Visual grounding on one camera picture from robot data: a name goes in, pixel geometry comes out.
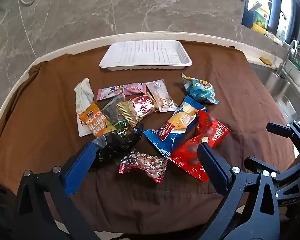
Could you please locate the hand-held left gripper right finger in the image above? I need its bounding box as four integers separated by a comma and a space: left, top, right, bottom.
197, 142, 282, 240

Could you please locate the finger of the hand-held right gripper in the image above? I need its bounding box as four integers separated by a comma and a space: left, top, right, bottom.
266, 120, 300, 148
244, 154, 300, 181

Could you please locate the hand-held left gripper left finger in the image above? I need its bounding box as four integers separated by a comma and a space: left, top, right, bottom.
14, 135, 108, 240

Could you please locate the large red chocolate ball packet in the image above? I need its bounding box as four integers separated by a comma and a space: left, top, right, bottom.
169, 134, 215, 182

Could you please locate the black snack packet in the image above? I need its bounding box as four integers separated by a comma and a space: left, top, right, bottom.
95, 123, 145, 167

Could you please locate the orange snack packet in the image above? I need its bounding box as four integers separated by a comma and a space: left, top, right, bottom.
79, 102, 118, 138

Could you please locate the clear green-edged seed packet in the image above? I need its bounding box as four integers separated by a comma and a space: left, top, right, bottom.
100, 96, 130, 130

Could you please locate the blue roll cake packet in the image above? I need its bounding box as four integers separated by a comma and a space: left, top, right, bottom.
143, 96, 209, 158

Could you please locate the heart print candy packet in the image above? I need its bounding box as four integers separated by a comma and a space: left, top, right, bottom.
118, 151, 168, 183

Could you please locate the long white snack packet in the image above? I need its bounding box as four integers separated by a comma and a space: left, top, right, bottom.
74, 78, 94, 137

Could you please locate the pink snack packet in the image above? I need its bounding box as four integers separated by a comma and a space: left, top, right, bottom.
97, 82, 147, 101

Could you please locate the teal snack bag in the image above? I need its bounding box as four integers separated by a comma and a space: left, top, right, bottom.
181, 73, 220, 105

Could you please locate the gold and red snack packet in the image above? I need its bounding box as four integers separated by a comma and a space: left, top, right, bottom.
116, 92, 159, 127

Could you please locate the white clear biscuit packet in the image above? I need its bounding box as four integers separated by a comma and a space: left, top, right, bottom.
145, 79, 179, 112

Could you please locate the white plastic tray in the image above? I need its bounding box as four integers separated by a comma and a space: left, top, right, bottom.
99, 40, 192, 70

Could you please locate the steel sink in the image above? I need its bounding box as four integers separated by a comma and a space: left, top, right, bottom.
250, 61, 300, 128

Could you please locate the sink drain rack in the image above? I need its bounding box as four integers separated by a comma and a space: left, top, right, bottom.
285, 55, 300, 87

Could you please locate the brown cloth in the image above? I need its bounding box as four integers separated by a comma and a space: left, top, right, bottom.
0, 41, 296, 240

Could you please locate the metal faucet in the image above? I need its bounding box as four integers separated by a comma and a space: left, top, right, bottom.
274, 39, 299, 78

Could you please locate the white spray bottle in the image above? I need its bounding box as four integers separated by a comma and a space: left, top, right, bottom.
276, 11, 290, 43

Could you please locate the blue utensil holder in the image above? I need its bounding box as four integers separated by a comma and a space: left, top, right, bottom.
241, 7, 255, 29

